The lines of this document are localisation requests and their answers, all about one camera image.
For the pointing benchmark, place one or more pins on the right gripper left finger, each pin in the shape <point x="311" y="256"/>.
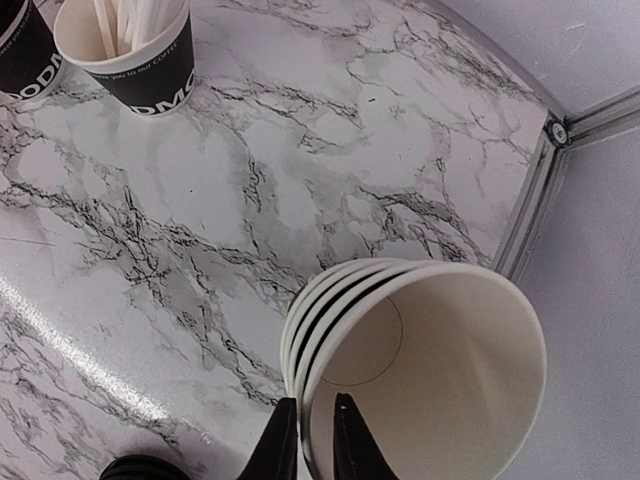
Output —
<point x="276" y="453"/>

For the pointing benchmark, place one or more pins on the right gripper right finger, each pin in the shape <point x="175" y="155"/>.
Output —
<point x="356" y="454"/>

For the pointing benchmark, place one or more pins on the stack of paper coffee cups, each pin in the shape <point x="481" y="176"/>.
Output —
<point x="446" y="362"/>

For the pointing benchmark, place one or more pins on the stack of black cup lids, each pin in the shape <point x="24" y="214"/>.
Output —
<point x="141" y="467"/>

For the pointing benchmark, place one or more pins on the black cup holding straws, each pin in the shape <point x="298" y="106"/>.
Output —
<point x="151" y="81"/>

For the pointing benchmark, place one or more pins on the single black paper coffee cup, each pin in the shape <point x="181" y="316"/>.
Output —
<point x="31" y="65"/>

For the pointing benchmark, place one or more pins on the bundle of white paper straws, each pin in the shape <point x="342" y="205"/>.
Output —
<point x="125" y="26"/>

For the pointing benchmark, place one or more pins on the right aluminium frame post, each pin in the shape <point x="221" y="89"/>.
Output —
<point x="582" y="59"/>

